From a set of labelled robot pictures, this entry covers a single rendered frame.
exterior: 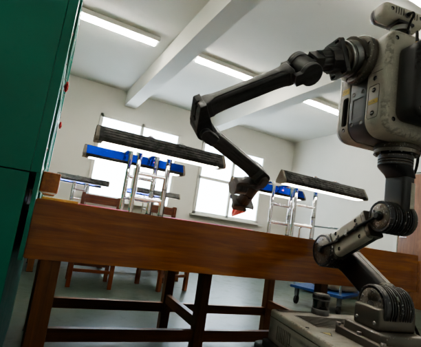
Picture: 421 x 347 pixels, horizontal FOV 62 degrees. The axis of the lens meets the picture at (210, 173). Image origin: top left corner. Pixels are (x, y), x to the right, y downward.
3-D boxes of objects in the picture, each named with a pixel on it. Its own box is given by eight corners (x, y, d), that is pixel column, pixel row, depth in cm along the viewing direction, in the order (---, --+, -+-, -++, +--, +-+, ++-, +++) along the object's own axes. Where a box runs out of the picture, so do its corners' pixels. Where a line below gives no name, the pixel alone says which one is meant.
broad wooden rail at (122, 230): (416, 292, 179) (418, 255, 181) (23, 257, 106) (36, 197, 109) (395, 287, 189) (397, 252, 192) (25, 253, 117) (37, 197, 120)
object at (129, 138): (225, 169, 170) (228, 154, 171) (94, 139, 145) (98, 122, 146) (219, 170, 177) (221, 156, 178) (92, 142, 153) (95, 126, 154)
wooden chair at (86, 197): (63, 287, 323) (82, 190, 336) (64, 277, 364) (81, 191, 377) (111, 290, 339) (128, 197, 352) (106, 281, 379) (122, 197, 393)
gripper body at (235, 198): (228, 195, 151) (236, 184, 147) (248, 200, 155) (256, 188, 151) (232, 207, 147) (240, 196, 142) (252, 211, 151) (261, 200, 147)
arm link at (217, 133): (209, 127, 110) (199, 109, 117) (197, 139, 111) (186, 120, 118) (274, 182, 139) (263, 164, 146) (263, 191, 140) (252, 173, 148)
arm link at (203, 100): (190, 112, 104) (180, 96, 111) (200, 145, 114) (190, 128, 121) (323, 59, 108) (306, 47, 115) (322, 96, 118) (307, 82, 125)
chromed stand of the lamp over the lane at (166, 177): (172, 238, 159) (188, 143, 165) (128, 233, 151) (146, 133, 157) (160, 235, 176) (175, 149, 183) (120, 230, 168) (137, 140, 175)
